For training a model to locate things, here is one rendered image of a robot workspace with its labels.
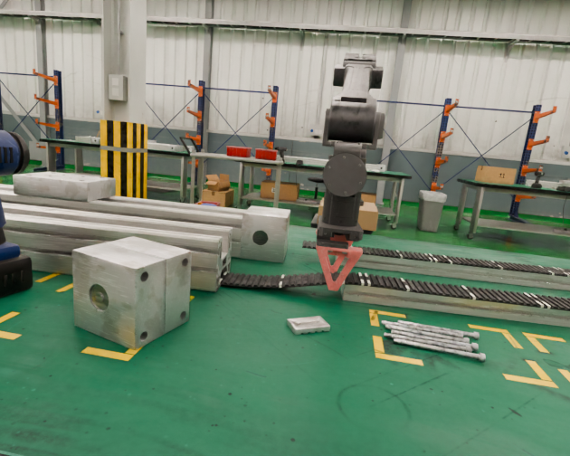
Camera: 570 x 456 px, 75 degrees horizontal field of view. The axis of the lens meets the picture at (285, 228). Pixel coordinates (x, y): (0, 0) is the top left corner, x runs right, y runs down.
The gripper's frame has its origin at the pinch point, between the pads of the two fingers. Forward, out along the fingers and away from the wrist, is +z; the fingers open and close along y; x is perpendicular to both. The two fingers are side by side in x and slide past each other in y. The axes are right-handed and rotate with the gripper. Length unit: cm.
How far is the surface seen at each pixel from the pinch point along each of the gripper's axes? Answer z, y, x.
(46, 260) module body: 1.0, 5.0, -45.6
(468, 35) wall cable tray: -252, -714, 252
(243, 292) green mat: 3.1, 3.4, -13.9
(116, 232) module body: -4.8, 5.0, -34.1
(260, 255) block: 2.0, -14.1, -13.9
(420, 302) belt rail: 1.9, 1.9, 14.0
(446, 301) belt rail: 1.3, 1.9, 18.0
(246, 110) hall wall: -90, -786, -165
